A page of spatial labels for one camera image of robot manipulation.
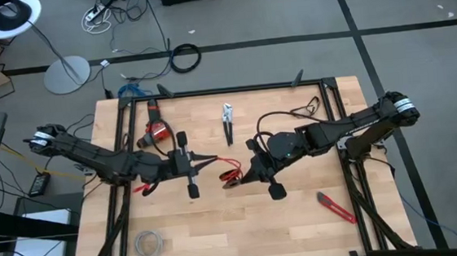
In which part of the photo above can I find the white box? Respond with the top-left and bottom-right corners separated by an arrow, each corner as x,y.
6,208 -> 76,256

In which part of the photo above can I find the red utility knife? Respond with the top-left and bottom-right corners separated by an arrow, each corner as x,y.
316,188 -> 358,227

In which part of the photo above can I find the black headset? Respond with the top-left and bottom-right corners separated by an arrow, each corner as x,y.
0,0 -> 35,33

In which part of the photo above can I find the black pointed frame bracket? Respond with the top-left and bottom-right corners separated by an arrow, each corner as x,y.
156,82 -> 176,100
288,68 -> 306,89

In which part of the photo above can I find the black coiled cable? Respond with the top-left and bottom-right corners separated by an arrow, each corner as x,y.
168,42 -> 204,75

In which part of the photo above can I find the white round pedestal table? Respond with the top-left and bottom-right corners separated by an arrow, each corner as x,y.
0,0 -> 94,101

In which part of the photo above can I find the black aluminium table frame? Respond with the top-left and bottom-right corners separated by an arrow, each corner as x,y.
60,71 -> 419,256

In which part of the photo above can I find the red cordless drill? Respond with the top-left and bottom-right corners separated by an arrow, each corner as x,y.
133,98 -> 174,149

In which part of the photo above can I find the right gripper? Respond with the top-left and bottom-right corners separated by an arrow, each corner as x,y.
219,136 -> 288,205

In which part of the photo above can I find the blue cable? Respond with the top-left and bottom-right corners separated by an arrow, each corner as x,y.
116,81 -> 143,100

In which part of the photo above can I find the white power strip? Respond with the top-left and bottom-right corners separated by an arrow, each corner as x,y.
82,2 -> 108,24

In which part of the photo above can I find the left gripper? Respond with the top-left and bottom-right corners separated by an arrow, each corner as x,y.
159,128 -> 222,202

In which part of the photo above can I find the grey cloth bundle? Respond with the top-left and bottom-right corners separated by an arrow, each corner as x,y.
289,95 -> 323,121

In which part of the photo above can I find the black power adapter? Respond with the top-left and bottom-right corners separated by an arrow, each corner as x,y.
26,170 -> 53,198

